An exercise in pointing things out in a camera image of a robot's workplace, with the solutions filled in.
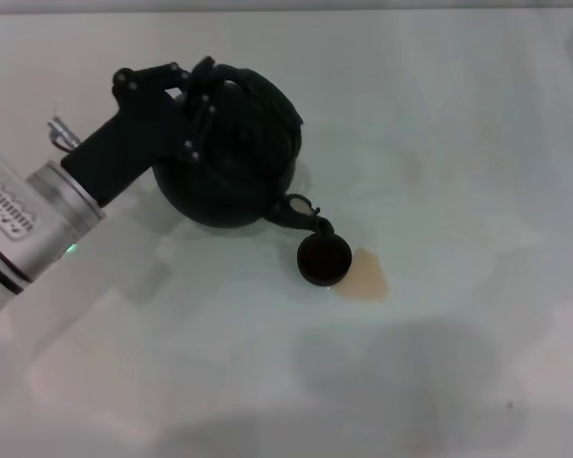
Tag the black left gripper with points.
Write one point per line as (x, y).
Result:
(133, 138)

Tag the light brown tea puddle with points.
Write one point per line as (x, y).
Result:
(367, 281)

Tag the small dark brown teacup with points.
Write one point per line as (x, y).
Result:
(324, 260)

